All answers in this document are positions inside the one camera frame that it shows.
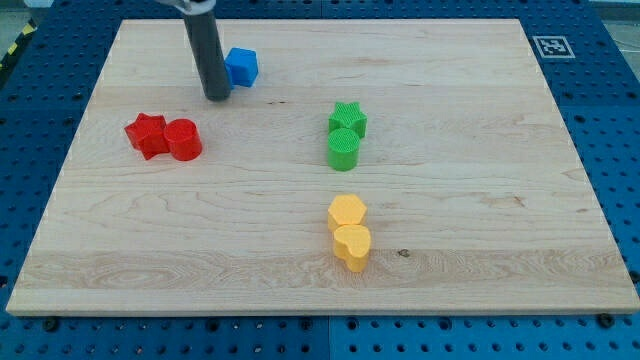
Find blue cube block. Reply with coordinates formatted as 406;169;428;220
225;47;259;87

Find yellow hexagon block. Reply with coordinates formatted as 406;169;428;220
327;194;368;232

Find green cylinder block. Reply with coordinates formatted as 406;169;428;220
327;128;360;171

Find yellow heart block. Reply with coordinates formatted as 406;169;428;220
333;225;372;273

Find green star block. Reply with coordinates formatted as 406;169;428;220
328;102;368;138

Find red cylinder block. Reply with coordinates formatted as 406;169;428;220
164;118;202;161

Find wooden board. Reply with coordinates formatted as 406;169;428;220
7;19;639;317

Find red star block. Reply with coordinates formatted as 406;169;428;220
124;113;169;160

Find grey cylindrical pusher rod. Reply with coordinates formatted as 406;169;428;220
183;10;231;102

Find white fiducial marker tag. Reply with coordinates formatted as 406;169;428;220
532;35;575;59

